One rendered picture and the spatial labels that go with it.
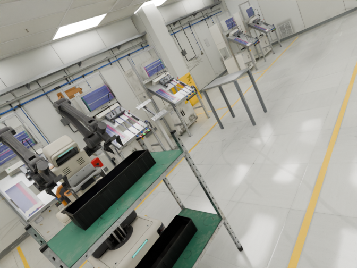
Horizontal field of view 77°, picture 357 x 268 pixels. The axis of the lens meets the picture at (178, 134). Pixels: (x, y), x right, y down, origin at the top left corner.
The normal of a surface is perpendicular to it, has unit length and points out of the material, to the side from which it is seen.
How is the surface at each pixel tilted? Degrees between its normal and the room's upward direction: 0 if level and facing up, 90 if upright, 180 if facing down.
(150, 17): 90
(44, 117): 90
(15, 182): 47
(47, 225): 90
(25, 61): 90
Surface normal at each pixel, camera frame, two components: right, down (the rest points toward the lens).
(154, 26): 0.65, -0.11
